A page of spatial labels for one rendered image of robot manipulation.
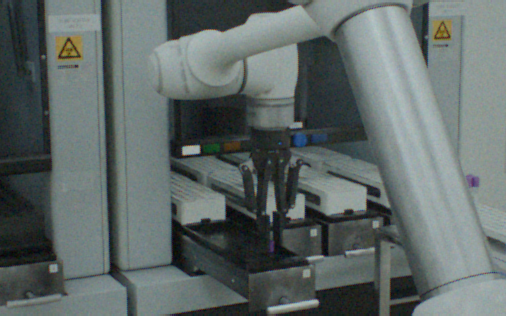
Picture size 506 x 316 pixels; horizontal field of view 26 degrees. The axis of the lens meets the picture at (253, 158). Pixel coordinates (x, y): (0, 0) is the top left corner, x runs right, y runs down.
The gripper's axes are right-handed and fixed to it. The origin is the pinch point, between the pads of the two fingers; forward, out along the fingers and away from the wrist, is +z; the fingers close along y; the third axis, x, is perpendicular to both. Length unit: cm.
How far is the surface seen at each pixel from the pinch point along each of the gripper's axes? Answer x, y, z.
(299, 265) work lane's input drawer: 12.9, 0.8, 3.4
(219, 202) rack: -21.7, 1.0, -1.1
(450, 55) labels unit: -20, -56, -29
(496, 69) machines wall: -131, -158, -9
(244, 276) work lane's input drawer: 11.4, 11.3, 4.4
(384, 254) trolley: 2.4, -24.4, 7.5
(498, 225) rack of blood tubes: 28.7, -31.6, -3.7
